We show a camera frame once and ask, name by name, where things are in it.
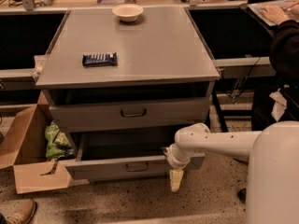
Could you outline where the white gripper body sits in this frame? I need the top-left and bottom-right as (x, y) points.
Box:
(165, 144), (191, 169)

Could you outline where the grey drawer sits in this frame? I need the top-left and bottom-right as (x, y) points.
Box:
(64, 128), (206, 181)
(42, 90), (211, 133)

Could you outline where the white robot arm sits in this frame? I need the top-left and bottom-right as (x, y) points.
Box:
(164, 121), (299, 224)

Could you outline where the grey drawer cabinet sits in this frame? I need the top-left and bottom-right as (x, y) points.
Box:
(36, 5), (221, 184)

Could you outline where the grey top drawer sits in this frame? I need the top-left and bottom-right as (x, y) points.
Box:
(42, 90), (211, 133)

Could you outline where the person's hand on keyboard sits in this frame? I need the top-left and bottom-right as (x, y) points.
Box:
(260, 0), (299, 25)

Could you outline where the green chip bag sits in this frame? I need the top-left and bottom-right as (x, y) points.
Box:
(45, 121), (76, 160)

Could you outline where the blue snack bar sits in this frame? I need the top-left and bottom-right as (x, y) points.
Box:
(82, 52), (118, 67)

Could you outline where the white bowl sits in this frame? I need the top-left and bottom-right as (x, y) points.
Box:
(112, 4), (144, 22)

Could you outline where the brown cardboard box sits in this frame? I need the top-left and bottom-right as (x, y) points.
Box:
(0, 94), (76, 194)

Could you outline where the person in black hoodie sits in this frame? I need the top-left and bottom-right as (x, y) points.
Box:
(250, 19), (299, 131)

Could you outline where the brown shoe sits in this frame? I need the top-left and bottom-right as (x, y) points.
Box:
(0, 199), (36, 224)

